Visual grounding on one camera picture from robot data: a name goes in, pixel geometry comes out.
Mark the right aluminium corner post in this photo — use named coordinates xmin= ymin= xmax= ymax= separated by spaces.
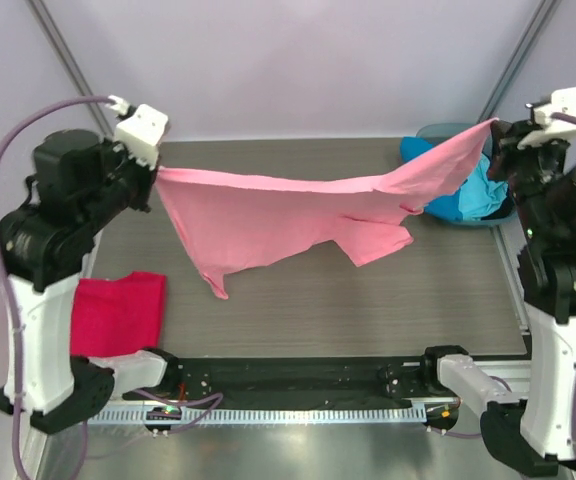
xmin=478 ymin=0 xmax=562 ymax=122

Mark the teal plastic basket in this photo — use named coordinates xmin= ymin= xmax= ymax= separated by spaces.
xmin=415 ymin=123 xmax=516 ymax=228

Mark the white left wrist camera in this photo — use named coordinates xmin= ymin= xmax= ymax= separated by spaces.
xmin=108 ymin=95 xmax=169 ymax=171

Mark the cyan t shirt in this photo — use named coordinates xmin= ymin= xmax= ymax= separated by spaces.
xmin=459 ymin=154 xmax=508 ymax=222

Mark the magenta folded t shirt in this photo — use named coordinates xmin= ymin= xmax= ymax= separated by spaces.
xmin=70 ymin=272 xmax=167 ymax=358

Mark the slotted white cable duct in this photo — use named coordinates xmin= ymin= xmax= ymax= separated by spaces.
xmin=89 ymin=403 xmax=427 ymax=426

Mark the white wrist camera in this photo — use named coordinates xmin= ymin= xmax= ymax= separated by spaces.
xmin=517 ymin=87 xmax=576 ymax=150
xmin=108 ymin=95 xmax=169 ymax=171

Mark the light pink t shirt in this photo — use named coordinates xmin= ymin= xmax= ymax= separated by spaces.
xmin=156 ymin=121 xmax=491 ymax=299

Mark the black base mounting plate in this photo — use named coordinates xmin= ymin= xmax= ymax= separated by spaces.
xmin=148 ymin=346 xmax=463 ymax=411

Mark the aluminium frame rail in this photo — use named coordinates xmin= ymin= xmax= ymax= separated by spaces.
xmin=28 ymin=363 xmax=576 ymax=405

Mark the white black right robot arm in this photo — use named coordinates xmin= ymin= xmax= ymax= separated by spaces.
xmin=421 ymin=115 xmax=576 ymax=478

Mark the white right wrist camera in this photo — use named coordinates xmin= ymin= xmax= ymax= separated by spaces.
xmin=517 ymin=87 xmax=576 ymax=150

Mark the left aluminium corner post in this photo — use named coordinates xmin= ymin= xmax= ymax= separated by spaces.
xmin=25 ymin=0 xmax=114 ymax=139

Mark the black t shirt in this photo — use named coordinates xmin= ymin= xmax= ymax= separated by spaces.
xmin=481 ymin=197 xmax=514 ymax=222

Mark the aluminium corner post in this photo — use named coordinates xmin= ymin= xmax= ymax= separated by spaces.
xmin=25 ymin=0 xmax=114 ymax=139
xmin=478 ymin=0 xmax=562 ymax=122

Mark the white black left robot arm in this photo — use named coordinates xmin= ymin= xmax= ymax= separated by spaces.
xmin=0 ymin=129 xmax=179 ymax=435

